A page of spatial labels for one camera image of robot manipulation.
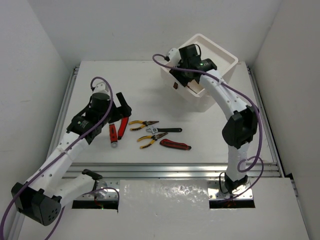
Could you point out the aluminium table frame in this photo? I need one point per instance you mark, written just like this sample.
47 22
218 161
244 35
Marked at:
163 192

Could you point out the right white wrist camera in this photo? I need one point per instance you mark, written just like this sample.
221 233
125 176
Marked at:
174 56

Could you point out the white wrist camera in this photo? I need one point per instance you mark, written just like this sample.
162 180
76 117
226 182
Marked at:
101 87
174 56

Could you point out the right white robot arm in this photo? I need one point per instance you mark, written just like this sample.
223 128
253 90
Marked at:
242 121

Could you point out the black adjustable wrench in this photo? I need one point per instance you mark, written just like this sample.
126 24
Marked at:
154 130

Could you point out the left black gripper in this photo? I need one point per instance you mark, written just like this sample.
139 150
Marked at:
122 110

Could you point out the white drawer cabinet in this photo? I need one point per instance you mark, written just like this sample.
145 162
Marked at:
225 62

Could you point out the yellow pliers upper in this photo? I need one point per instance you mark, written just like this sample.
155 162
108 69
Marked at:
143 124

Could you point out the red black utility knife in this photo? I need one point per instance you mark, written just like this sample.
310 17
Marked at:
175 145

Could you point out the yellow pliers lower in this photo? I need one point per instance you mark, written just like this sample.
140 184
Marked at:
152 138

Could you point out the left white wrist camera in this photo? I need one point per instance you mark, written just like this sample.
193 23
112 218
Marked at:
101 87

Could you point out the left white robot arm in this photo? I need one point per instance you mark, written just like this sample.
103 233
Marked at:
40 198

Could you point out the white top drawer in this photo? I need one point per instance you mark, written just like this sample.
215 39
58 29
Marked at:
192 88

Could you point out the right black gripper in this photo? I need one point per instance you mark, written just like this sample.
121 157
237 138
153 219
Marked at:
178 74

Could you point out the yellow pliers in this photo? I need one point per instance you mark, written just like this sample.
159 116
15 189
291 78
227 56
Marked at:
152 138
143 124

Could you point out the red adjustable wrench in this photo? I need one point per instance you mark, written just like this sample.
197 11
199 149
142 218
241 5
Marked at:
113 135

